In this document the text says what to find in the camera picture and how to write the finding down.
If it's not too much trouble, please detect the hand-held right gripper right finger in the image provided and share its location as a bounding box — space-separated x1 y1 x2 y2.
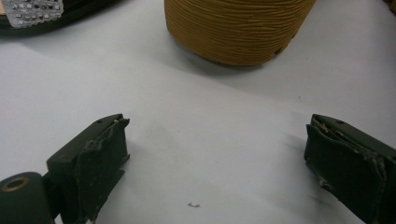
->
304 113 396 224

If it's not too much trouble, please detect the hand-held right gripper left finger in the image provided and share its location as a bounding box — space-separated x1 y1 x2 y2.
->
46 113 131 224

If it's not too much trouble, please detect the silver strap block-heel sandal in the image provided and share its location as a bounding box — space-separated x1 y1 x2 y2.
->
0 0 122 35

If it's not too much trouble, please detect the tan suede boot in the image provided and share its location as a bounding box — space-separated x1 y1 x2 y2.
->
163 0 317 67

